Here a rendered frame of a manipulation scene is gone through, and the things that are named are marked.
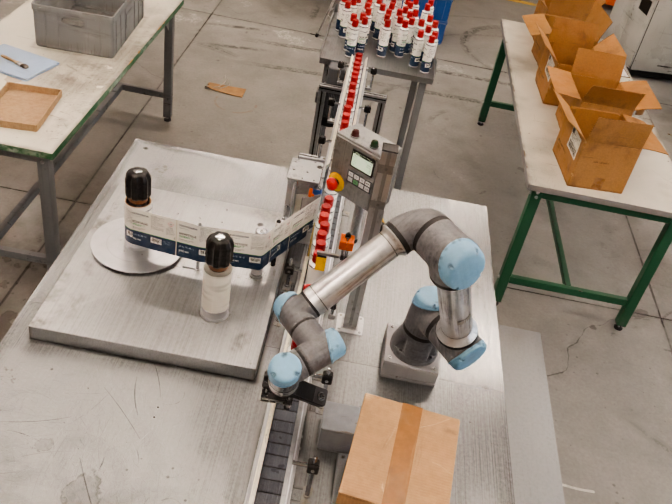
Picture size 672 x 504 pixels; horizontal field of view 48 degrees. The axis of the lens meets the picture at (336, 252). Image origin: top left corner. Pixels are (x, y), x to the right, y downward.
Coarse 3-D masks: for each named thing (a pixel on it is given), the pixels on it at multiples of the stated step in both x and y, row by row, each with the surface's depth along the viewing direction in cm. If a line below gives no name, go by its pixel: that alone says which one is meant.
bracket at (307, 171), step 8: (296, 160) 262; (304, 160) 263; (296, 168) 258; (304, 168) 259; (312, 168) 259; (320, 168) 260; (288, 176) 253; (296, 176) 254; (304, 176) 254; (312, 176) 255; (320, 176) 256
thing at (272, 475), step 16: (336, 208) 290; (288, 416) 206; (272, 432) 201; (288, 432) 202; (272, 448) 197; (288, 448) 198; (272, 464) 193; (272, 480) 190; (256, 496) 185; (272, 496) 186
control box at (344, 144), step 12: (348, 132) 214; (360, 132) 216; (372, 132) 217; (336, 144) 215; (348, 144) 212; (360, 144) 210; (336, 156) 217; (348, 156) 214; (372, 156) 208; (336, 168) 219; (348, 168) 216; (396, 168) 216; (372, 180) 211; (348, 192) 219; (360, 192) 216; (372, 192) 213; (360, 204) 218
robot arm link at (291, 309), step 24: (408, 216) 185; (432, 216) 183; (384, 240) 186; (408, 240) 185; (360, 264) 185; (384, 264) 187; (312, 288) 185; (336, 288) 184; (288, 312) 184; (312, 312) 184
